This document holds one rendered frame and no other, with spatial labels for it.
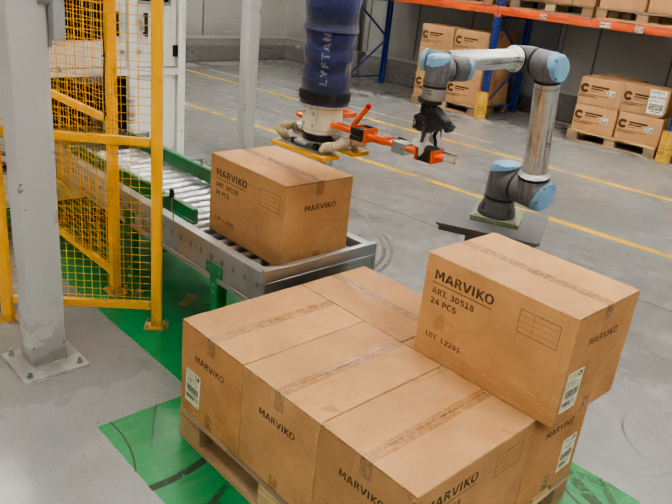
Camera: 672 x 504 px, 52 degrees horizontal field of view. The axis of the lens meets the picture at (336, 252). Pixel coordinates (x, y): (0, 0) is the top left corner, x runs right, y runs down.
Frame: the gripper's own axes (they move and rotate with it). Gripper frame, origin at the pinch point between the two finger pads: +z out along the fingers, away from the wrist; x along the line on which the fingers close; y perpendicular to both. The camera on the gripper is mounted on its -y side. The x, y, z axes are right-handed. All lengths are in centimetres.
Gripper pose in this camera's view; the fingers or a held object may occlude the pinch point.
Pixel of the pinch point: (428, 153)
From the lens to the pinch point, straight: 270.7
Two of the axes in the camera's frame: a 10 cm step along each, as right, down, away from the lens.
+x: -7.1, 2.0, -6.7
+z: -1.0, 9.2, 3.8
